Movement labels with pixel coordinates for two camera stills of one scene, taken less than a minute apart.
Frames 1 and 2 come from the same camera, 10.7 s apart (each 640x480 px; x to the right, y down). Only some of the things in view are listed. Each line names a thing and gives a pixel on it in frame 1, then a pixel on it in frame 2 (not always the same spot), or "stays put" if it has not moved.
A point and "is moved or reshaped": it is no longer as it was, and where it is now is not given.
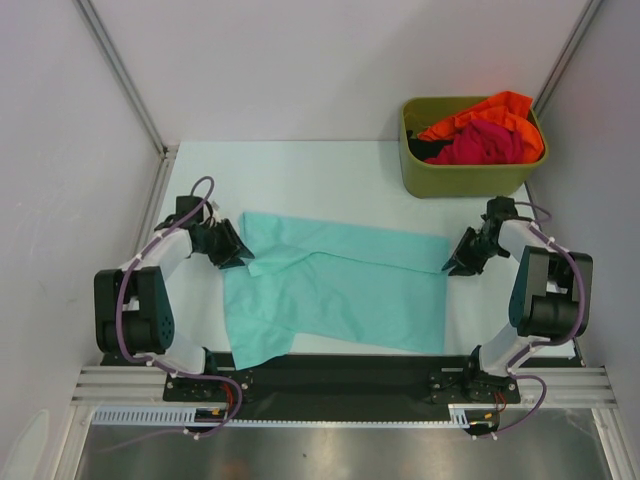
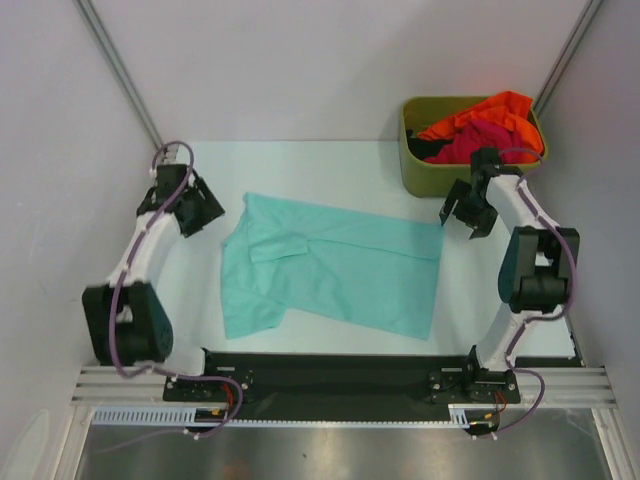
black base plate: [405, 387] stays put
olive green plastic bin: [421, 179] stays put
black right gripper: [473, 247] to [470, 211]
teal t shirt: [336, 284] is moved or reshaped
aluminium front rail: [583, 386] stays put
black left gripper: [232, 244] to [211, 209]
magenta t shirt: [481, 142] stays put
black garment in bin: [425, 150] stays put
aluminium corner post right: [565, 55] stays put
